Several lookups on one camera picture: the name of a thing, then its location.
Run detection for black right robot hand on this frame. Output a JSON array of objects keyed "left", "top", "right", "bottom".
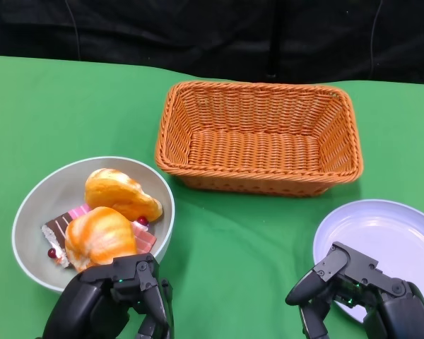
[{"left": 285, "top": 242, "right": 424, "bottom": 339}]

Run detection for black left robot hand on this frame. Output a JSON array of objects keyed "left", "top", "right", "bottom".
[{"left": 42, "top": 252, "right": 176, "bottom": 339}]

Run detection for round orange white bun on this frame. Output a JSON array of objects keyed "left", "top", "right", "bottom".
[{"left": 64, "top": 206, "right": 139, "bottom": 273}]

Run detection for brown chocolate cake slice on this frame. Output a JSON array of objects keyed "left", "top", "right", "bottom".
[{"left": 41, "top": 214, "right": 75, "bottom": 269}]

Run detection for salmon layered cake slice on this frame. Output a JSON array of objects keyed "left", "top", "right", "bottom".
[{"left": 130, "top": 216, "right": 158, "bottom": 254}]

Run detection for pink striped cake slice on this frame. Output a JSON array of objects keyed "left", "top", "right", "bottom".
[{"left": 66, "top": 203, "right": 92, "bottom": 222}]

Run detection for long orange bread roll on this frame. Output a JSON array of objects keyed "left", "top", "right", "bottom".
[{"left": 83, "top": 168, "right": 164, "bottom": 222}]

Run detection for pale grey ceramic bowl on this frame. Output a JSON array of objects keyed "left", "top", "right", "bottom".
[{"left": 11, "top": 156, "right": 176, "bottom": 294}]

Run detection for lavender plate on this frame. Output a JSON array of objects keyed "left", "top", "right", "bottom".
[{"left": 312, "top": 199, "right": 424, "bottom": 324}]

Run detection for orange wicker basket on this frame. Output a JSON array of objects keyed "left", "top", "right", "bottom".
[{"left": 154, "top": 80, "right": 364, "bottom": 198}]

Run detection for green tablecloth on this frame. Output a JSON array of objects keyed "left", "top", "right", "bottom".
[{"left": 0, "top": 54, "right": 424, "bottom": 339}]

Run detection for black vertical pole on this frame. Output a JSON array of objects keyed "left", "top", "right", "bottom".
[{"left": 267, "top": 0, "right": 282, "bottom": 79}]

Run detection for black backdrop curtain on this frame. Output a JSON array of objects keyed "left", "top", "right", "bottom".
[{"left": 0, "top": 0, "right": 424, "bottom": 88}]

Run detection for thin black hanging cable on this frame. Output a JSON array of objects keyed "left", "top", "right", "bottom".
[{"left": 369, "top": 5, "right": 386, "bottom": 81}]

